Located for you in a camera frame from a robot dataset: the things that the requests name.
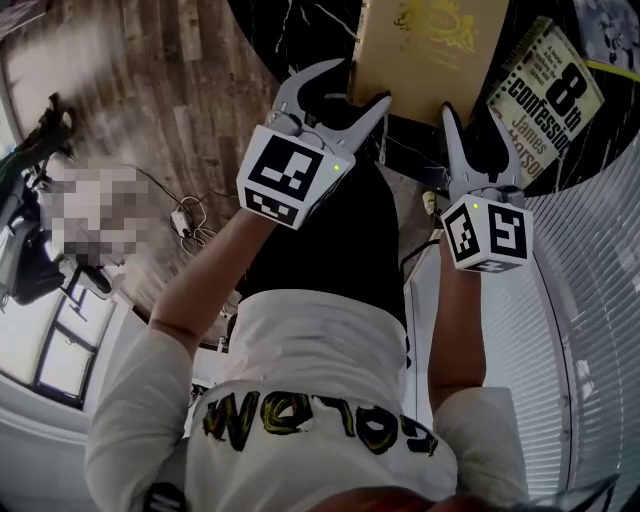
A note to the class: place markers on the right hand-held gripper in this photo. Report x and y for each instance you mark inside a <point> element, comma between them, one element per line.
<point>485,230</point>

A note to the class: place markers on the white venetian blinds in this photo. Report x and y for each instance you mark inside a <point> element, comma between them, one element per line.
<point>600,300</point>

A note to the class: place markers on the person's black trousers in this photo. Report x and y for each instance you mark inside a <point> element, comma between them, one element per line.
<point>340,240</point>

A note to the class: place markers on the person's white printed shirt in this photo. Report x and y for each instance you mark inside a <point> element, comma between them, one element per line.
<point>310,350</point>

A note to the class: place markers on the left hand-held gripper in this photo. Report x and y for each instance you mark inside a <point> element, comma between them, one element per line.
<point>290,175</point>

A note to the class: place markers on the person's head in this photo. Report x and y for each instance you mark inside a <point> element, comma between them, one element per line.
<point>380,502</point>

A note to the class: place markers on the tan book with gold crest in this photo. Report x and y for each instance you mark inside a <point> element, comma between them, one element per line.
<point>425,70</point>

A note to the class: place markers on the person's right forearm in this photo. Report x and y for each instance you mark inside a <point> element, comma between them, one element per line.
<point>457,325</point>

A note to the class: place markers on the grey black office chair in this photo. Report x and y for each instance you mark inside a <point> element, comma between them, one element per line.
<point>30,280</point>

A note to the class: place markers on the photo cover magazine yellow edge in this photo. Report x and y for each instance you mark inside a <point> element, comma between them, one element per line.
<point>615,30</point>

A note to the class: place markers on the person's left forearm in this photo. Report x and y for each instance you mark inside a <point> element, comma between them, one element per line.
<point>210,280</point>

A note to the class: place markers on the cream book with black lettering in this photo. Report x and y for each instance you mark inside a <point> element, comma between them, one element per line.
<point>550,100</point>

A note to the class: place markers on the dark framed window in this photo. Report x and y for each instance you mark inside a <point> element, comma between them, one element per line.
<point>65,370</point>

